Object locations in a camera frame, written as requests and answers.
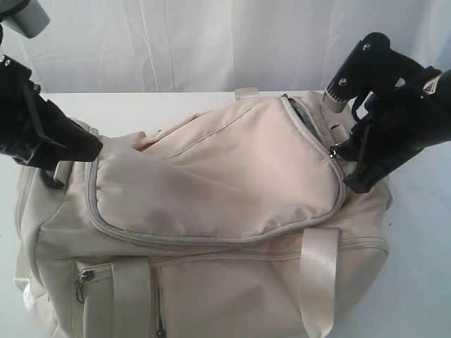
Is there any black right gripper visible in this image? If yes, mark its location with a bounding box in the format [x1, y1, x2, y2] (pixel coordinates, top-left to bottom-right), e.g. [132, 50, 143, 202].
[343, 67, 450, 194]

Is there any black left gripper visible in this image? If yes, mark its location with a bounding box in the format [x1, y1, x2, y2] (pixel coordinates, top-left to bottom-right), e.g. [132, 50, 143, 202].
[1, 56, 103, 165]

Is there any beige duffel bag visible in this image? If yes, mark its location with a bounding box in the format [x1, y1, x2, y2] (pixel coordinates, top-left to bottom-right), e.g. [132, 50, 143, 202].
[14, 92, 391, 337]

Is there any white background curtain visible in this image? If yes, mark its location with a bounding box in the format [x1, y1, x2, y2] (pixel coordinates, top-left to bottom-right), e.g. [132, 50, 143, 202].
[1, 0, 450, 93]

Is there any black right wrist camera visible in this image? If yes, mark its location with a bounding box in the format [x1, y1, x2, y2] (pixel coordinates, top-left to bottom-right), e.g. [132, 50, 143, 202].
[323, 32, 423, 113]

